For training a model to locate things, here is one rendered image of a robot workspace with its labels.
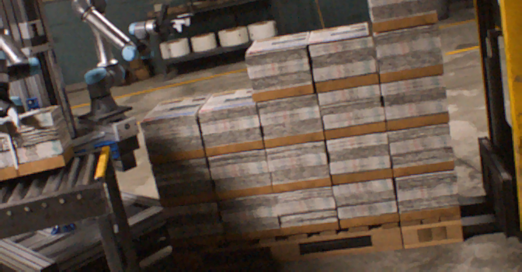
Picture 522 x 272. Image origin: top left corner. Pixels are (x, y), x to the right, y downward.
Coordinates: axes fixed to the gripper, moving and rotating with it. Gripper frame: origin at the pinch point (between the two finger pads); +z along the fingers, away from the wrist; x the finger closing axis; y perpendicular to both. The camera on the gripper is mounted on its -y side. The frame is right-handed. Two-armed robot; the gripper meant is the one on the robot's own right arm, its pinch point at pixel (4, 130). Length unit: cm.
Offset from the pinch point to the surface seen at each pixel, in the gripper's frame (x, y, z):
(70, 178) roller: -19.1, 13.4, 20.5
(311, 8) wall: -279, 626, -354
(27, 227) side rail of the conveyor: -2.9, 2.0, 39.0
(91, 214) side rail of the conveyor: -26.6, 2.9, 39.9
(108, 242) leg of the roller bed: -30, 10, 50
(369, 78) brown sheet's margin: -153, 33, 2
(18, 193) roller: 0.7, 9.2, 22.8
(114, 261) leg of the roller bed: -30, 15, 57
